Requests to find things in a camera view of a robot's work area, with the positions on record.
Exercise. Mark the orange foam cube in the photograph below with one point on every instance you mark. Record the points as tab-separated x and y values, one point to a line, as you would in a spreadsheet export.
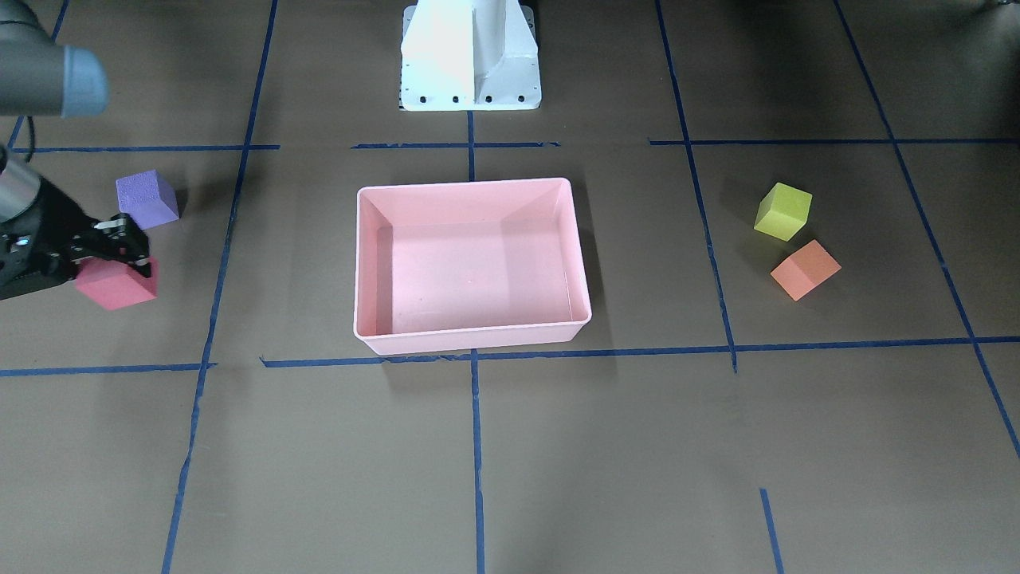
805	269

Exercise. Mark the pink plastic bin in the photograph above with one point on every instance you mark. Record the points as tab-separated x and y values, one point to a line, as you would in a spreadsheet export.
455	266

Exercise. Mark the purple foam cube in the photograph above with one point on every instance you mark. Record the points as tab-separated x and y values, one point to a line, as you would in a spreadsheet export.
148	198

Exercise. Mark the yellow-green foam cube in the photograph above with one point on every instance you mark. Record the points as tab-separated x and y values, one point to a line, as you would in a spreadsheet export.
783	212

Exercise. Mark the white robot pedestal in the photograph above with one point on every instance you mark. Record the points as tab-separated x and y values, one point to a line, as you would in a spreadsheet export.
469	55

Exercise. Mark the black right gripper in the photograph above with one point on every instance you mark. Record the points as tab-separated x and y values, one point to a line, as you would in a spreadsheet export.
61	221

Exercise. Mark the red foam cube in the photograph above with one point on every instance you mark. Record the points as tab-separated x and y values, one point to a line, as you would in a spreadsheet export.
112	285

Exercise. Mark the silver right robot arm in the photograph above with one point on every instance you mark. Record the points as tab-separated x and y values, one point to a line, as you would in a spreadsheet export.
41	78

